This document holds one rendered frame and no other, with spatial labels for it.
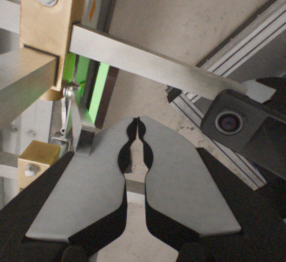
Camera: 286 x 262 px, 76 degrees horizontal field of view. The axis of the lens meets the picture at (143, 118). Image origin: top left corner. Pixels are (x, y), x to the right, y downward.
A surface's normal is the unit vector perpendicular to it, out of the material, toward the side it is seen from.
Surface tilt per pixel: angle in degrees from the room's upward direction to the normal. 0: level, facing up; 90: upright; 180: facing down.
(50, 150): 90
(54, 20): 0
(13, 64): 90
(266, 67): 0
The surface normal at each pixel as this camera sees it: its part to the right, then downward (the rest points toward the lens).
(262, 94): -0.94, -0.29
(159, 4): 0.03, 0.50
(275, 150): -0.47, 0.29
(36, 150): 0.33, -0.82
